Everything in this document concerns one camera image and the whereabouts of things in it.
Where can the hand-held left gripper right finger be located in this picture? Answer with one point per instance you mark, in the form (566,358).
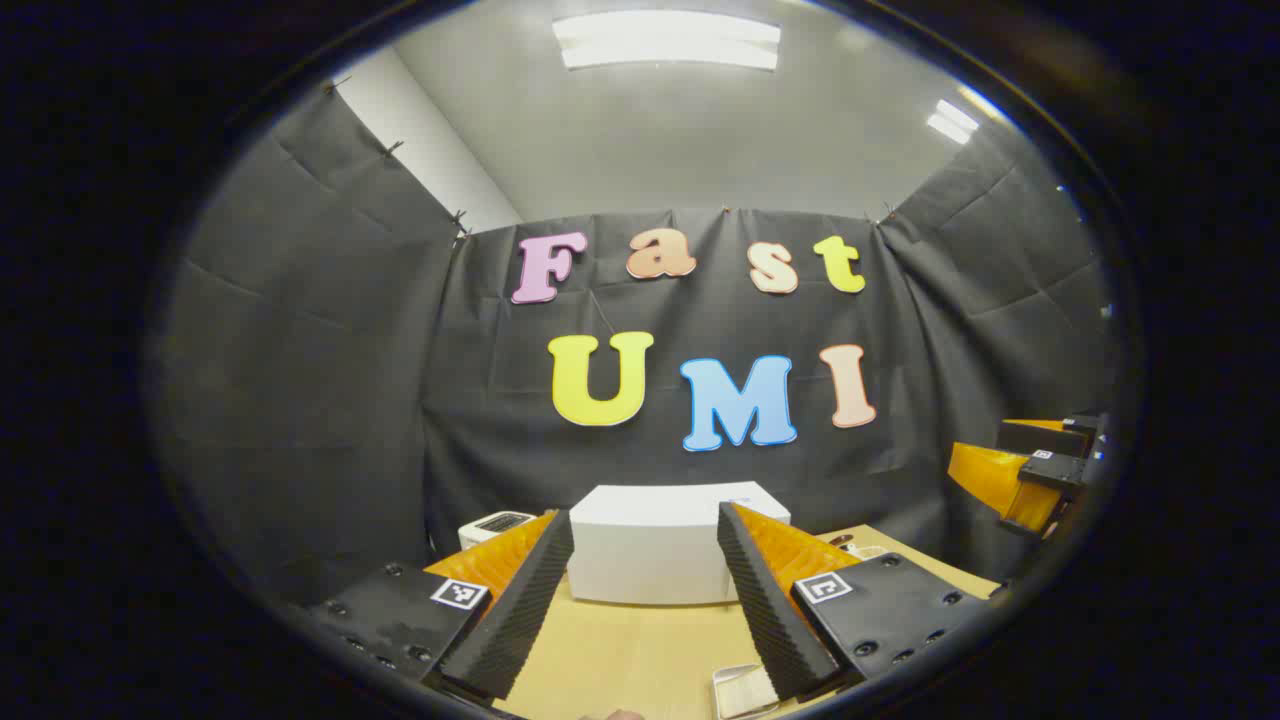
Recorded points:
(765,600)

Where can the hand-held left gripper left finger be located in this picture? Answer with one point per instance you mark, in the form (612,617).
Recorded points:
(520,600)

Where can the white rectangular plate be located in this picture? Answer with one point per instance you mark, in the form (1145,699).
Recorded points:
(740,695)

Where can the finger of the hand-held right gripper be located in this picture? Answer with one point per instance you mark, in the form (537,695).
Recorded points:
(1000,480)
(1040,437)

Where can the white toaster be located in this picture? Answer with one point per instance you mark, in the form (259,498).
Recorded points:
(495,523)

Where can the long ceiling light panel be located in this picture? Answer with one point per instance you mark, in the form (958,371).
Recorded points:
(665,40)

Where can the small ceiling light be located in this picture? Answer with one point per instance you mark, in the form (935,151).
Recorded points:
(952,120)

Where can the white microwave oven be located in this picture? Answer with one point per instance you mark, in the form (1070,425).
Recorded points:
(650,545)

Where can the white dish of beans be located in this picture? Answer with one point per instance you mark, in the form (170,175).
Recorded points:
(868,551)

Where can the black backdrop cloth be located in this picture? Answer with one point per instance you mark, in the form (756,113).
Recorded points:
(330,380)

